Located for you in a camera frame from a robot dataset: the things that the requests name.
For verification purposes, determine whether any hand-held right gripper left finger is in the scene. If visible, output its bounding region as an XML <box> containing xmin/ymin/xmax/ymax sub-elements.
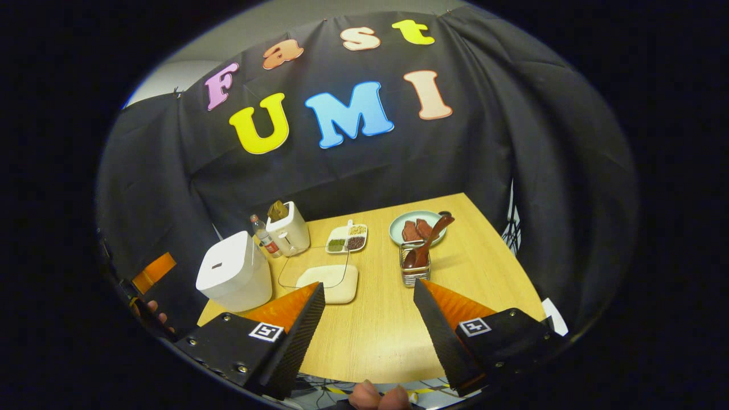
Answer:
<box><xmin>174</xmin><ymin>282</ymin><xmax>326</xmax><ymax>400</ymax></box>

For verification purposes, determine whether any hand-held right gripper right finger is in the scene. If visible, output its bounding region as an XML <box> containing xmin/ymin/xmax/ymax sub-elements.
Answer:
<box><xmin>413</xmin><ymin>278</ymin><xmax>567</xmax><ymax>397</ymax></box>

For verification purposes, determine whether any metal wire chopstick holder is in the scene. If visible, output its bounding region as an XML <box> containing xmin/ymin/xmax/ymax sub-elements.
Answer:
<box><xmin>400</xmin><ymin>240</ymin><xmax>432</xmax><ymax>288</ymax></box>

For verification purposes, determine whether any white rice cooker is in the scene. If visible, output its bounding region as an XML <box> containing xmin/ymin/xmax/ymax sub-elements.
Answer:
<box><xmin>195</xmin><ymin>231</ymin><xmax>273</xmax><ymax>313</ymax></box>

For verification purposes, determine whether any brown wooden spoon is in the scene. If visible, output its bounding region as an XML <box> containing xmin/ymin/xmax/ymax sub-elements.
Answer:
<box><xmin>403</xmin><ymin>214</ymin><xmax>455</xmax><ymax>269</ymax></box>

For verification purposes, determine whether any white toaster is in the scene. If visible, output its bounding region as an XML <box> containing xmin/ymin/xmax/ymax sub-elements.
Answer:
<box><xmin>265</xmin><ymin>200</ymin><xmax>311</xmax><ymax>257</ymax></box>

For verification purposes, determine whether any clear water bottle red label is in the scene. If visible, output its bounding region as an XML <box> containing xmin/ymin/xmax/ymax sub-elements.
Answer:
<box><xmin>249</xmin><ymin>214</ymin><xmax>282</xmax><ymax>259</ymax></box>

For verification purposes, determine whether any white sheet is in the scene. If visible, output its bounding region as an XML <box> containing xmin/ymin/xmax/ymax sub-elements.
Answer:
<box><xmin>541</xmin><ymin>298</ymin><xmax>569</xmax><ymax>337</ymax></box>

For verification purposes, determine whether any white divided grain dish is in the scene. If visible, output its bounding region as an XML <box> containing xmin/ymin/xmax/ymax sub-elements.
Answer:
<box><xmin>325</xmin><ymin>220</ymin><xmax>368</xmax><ymax>254</ymax></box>

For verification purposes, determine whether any pale green plate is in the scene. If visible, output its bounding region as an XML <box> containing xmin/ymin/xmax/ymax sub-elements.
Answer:
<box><xmin>389</xmin><ymin>210</ymin><xmax>448</xmax><ymax>248</ymax></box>

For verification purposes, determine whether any black tripod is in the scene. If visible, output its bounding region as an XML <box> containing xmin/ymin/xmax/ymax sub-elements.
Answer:
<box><xmin>501</xmin><ymin>179</ymin><xmax>522</xmax><ymax>255</ymax></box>

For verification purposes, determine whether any black backdrop cloth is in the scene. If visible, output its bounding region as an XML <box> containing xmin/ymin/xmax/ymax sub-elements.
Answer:
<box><xmin>97</xmin><ymin>6</ymin><xmax>638</xmax><ymax>342</ymax></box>

